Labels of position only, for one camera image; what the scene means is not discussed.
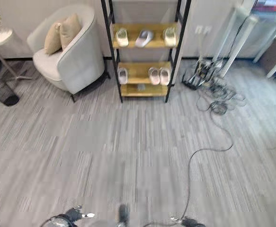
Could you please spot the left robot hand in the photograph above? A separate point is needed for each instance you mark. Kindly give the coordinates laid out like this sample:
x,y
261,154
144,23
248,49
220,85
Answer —
x,y
77,214

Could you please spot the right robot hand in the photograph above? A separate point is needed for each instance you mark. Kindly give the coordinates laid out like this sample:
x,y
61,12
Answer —
x,y
188,222

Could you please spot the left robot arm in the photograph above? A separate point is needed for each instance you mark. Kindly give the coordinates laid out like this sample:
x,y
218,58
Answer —
x,y
56,221

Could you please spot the black router with antennas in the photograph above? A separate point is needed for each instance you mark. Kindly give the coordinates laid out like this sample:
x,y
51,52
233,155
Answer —
x,y
192,82

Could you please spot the small grey item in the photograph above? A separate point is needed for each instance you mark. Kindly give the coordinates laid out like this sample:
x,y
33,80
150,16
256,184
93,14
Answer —
x,y
141,87

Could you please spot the black mesh waste bin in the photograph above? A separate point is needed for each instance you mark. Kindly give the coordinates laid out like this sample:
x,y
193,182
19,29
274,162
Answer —
x,y
0,93

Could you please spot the white pink slipper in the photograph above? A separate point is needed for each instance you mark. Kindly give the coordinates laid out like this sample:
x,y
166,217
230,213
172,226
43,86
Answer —
x,y
154,76
122,75
164,75

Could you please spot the light grey armchair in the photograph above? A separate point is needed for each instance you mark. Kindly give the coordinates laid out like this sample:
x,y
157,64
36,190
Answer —
x,y
81,63

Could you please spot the beige cushion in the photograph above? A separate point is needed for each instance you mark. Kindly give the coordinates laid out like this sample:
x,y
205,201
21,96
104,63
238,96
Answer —
x,y
53,39
69,30

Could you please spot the cream slipper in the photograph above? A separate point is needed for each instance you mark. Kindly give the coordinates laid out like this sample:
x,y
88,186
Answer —
x,y
170,36
122,37

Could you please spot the brown cabinet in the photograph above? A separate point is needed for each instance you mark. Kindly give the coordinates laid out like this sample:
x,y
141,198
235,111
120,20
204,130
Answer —
x,y
272,58

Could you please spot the grey lavender slipper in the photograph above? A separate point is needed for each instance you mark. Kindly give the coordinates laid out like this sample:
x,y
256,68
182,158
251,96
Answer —
x,y
143,39

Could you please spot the white desk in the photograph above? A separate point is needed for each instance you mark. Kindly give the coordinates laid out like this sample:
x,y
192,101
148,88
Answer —
x,y
242,30

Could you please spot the black frame wooden shoe rack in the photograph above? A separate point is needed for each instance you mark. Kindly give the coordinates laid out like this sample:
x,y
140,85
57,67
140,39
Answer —
x,y
134,68

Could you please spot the white wall socket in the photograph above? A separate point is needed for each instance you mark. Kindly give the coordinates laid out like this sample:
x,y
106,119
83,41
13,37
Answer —
x,y
198,29

